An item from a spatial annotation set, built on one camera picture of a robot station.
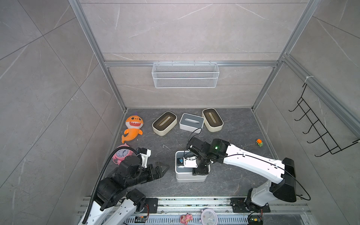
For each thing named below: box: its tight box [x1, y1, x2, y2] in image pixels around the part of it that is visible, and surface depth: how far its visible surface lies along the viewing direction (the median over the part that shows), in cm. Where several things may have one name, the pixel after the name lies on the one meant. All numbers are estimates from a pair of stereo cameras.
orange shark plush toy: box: [121, 112, 144, 144], surface depth 102 cm
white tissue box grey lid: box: [179, 112, 205, 134], surface depth 108 cm
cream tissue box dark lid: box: [151, 111, 178, 137], surface depth 105 cm
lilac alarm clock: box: [199, 207, 218, 225], surface depth 70 cm
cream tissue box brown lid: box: [201, 107, 225, 133], surface depth 106 cm
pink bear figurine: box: [179, 212, 194, 225], surface depth 69 cm
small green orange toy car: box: [255, 138, 264, 148], surface depth 99 cm
